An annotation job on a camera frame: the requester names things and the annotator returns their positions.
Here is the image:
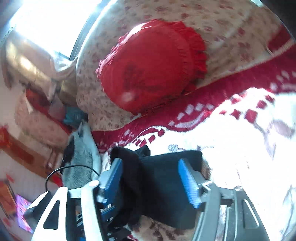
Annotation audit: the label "beige curtain cloth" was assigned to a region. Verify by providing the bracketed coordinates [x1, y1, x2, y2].
[1, 30, 77, 101]

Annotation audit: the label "grey fleece garment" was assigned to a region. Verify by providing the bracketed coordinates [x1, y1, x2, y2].
[61, 120, 102, 189]

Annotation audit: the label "black cable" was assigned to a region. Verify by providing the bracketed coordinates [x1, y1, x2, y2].
[45, 164, 100, 192]

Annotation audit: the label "black knit pants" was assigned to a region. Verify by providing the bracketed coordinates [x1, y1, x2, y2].
[109, 146, 202, 230]

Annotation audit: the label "red and white plush blanket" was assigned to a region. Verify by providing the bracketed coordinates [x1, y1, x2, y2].
[93, 27, 295, 240]

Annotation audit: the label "red heart-shaped ruffled cushion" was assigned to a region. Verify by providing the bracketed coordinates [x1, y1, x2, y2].
[96, 20, 207, 115]

